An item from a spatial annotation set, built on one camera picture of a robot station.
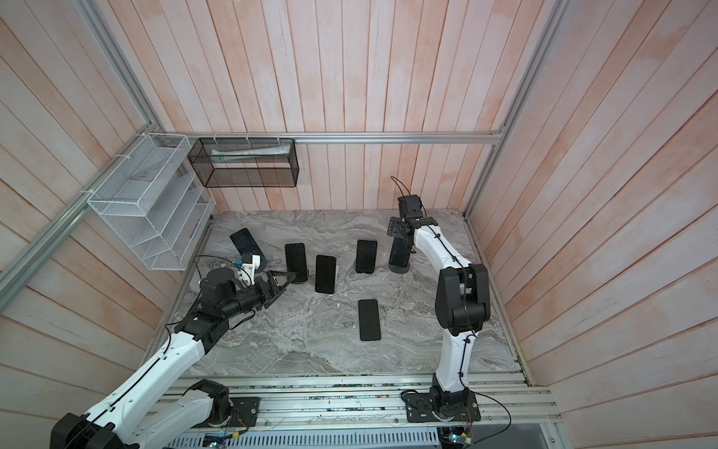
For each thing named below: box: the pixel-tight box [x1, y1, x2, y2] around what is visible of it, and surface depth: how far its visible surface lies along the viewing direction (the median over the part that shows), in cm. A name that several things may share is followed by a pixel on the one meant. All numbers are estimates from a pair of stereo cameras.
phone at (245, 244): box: [229, 228, 269, 274], surface depth 100 cm
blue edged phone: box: [355, 239, 378, 275], surface depth 97 cm
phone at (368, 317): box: [358, 299, 382, 342], surface depth 92 cm
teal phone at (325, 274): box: [315, 254, 336, 295], surface depth 94 cm
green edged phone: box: [285, 243, 308, 282], surface depth 95 cm
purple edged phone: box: [388, 236, 414, 268], surface depth 100 cm
